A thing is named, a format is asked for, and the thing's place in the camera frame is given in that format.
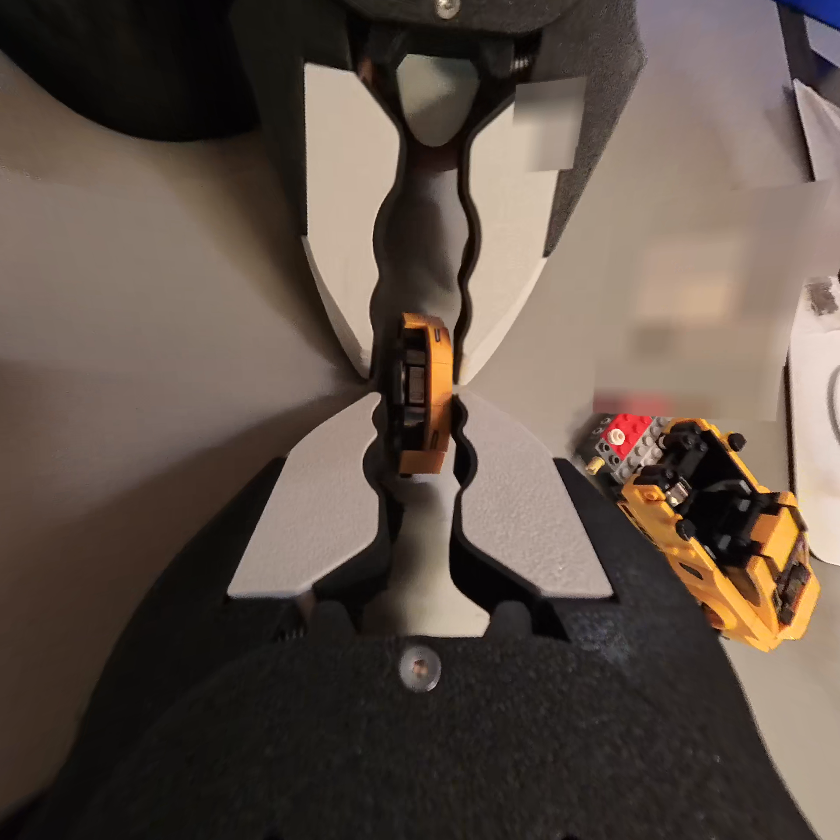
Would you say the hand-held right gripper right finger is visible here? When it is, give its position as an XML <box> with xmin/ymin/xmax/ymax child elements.
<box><xmin>451</xmin><ymin>390</ymin><xmax>615</xmax><ymax>605</ymax></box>

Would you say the orange red grey lego assembly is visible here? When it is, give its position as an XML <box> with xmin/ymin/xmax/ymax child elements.
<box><xmin>388</xmin><ymin>313</ymin><xmax>458</xmax><ymax>477</ymax></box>

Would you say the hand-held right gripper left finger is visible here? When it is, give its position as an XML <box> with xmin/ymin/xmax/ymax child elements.
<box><xmin>226</xmin><ymin>392</ymin><xmax>392</xmax><ymax>605</ymax></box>

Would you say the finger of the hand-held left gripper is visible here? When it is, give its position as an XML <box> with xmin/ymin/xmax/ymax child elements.
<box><xmin>302</xmin><ymin>59</ymin><xmax>403</xmax><ymax>382</ymax></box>
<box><xmin>453</xmin><ymin>77</ymin><xmax>589</xmax><ymax>382</ymax></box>

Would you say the person's left forearm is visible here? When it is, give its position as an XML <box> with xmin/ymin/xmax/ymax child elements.
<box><xmin>0</xmin><ymin>0</ymin><xmax>263</xmax><ymax>143</ymax></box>

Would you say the yellow lego car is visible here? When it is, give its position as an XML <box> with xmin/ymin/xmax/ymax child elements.
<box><xmin>587</xmin><ymin>414</ymin><xmax>808</xmax><ymax>653</ymax></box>

